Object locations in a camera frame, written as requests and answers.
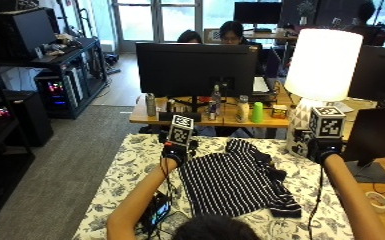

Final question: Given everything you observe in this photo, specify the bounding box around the white marker cube glove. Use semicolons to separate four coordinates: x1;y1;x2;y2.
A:
309;105;348;139
166;114;196;147

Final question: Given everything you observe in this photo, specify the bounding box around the person's right hand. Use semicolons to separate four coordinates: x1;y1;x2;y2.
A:
305;136;345;165

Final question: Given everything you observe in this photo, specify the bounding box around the black device with screen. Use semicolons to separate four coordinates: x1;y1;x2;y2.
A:
138;190;173;232

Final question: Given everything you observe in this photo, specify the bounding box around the green plastic cup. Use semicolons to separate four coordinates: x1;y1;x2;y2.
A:
250;101;265;124

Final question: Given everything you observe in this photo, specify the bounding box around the patterned lamp base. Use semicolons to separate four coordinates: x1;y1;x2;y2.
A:
285;98;336;159

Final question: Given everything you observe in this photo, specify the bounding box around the person's left hand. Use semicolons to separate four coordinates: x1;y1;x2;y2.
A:
157;130;200;168

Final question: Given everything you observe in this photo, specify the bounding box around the black monitor with stand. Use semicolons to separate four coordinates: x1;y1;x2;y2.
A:
342;106;385;185

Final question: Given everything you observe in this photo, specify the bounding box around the wooden desk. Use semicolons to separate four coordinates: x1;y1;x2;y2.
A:
128;83;379;141

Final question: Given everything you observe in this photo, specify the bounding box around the large black monitor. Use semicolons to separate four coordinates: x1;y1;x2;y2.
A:
135;42;260;123

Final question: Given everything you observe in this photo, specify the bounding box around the white marker cube left glove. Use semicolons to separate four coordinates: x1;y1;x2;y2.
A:
166;114;196;147

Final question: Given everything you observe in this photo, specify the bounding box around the floral white tablecloth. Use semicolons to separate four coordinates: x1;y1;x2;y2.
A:
71;133;357;240

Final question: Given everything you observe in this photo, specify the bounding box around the glass door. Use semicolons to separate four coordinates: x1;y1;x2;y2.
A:
111;0;205;53

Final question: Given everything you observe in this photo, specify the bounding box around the white tape roll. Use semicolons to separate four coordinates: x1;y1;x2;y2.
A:
365;191;385;215

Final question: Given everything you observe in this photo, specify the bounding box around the black shelf unit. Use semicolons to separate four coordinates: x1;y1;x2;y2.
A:
0;73;36;228

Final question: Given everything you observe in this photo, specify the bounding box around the computer tower with coloured lights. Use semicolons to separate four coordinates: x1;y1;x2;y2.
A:
33;68;85;117

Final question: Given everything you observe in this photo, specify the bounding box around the black white striped shirt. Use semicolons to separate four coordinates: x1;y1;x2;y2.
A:
176;138;304;219

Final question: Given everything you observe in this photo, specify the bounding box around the small dark bottle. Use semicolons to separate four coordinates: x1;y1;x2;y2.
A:
165;98;177;114

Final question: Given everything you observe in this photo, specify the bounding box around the black background monitor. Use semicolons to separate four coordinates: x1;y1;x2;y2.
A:
232;1;284;25

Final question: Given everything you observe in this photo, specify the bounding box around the black computer tower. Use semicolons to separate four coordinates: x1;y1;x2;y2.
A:
0;7;61;62

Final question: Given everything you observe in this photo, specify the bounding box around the black metal rack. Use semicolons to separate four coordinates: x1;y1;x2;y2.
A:
0;36;109;120

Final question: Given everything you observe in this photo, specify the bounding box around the clear plastic bottle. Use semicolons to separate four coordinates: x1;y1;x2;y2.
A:
208;84;224;121

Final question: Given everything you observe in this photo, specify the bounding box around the white marker cube right glove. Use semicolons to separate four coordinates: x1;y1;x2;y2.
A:
309;105;348;139

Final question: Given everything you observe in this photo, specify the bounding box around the white lamp shade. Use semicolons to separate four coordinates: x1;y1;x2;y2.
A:
284;28;365;103

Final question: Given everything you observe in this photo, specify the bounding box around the black glove cable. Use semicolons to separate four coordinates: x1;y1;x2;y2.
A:
306;164;326;240
157;156;177;218

